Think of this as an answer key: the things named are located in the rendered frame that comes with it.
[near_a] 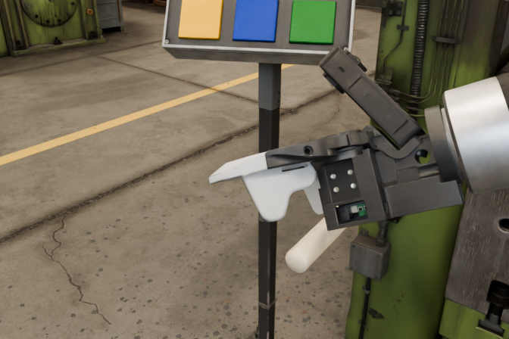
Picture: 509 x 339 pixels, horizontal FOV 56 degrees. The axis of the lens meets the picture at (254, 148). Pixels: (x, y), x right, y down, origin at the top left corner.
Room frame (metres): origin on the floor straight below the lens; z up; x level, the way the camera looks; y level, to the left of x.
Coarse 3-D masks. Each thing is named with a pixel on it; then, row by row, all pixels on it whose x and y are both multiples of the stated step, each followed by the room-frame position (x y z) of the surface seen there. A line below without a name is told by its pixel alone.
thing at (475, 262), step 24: (504, 192) 0.73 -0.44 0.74; (480, 216) 0.75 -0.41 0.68; (504, 216) 0.72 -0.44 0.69; (456, 240) 0.77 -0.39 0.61; (480, 240) 0.74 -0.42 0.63; (504, 240) 0.72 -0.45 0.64; (456, 264) 0.76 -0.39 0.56; (480, 264) 0.74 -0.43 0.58; (504, 264) 0.71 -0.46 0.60; (456, 288) 0.75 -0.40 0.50; (480, 288) 0.73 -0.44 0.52; (504, 288) 0.72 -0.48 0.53; (504, 312) 0.70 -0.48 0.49
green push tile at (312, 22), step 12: (300, 0) 0.87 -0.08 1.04; (300, 12) 0.85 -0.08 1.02; (312, 12) 0.85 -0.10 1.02; (324, 12) 0.85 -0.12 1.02; (300, 24) 0.84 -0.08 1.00; (312, 24) 0.84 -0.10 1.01; (324, 24) 0.84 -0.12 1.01; (300, 36) 0.83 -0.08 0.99; (312, 36) 0.83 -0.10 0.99; (324, 36) 0.83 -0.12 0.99
